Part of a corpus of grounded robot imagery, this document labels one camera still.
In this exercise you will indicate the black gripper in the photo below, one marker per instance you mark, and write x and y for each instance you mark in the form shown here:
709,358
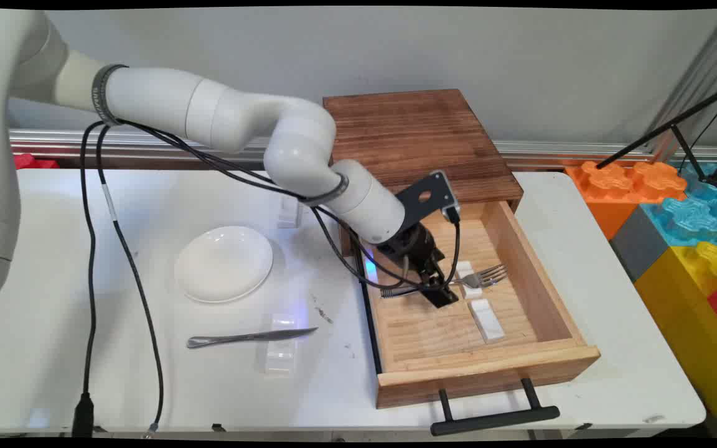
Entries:
409,246

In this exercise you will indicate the silver metal fork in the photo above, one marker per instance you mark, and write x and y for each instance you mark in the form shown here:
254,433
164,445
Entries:
486,277

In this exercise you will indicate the silver metal table knife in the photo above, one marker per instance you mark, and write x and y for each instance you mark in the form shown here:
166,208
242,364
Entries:
246,338

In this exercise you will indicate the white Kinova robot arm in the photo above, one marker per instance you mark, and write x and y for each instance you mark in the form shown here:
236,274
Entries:
159,99

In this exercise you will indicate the white cutlery rest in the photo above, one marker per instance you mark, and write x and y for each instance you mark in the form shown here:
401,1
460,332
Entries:
487,320
281,348
463,269
287,214

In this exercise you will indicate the light wooden drawer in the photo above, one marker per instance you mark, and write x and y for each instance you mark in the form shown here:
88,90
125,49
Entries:
433,336

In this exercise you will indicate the dark wooden drawer cabinet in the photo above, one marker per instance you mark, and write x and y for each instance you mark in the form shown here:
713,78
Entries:
414,143

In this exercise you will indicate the orange giant building block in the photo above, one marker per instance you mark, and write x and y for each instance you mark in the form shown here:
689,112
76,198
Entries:
620,186

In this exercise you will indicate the grey giant building block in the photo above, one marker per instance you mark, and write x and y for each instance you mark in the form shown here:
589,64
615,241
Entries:
642,246

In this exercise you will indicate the white round plate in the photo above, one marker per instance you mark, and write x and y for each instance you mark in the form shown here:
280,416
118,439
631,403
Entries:
224,264

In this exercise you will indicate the yellow giant building block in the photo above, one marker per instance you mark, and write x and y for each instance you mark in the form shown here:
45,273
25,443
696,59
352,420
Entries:
688,323

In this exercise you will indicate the blue giant building block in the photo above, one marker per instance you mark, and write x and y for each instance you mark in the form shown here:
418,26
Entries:
694,214

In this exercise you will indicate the black tripod stand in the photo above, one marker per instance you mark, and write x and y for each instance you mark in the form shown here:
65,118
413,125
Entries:
670,127

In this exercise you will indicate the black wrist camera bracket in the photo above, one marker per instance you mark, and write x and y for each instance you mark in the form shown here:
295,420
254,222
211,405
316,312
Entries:
424,198

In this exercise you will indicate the horizontal aluminium rail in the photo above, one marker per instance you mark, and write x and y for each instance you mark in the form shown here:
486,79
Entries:
570,149

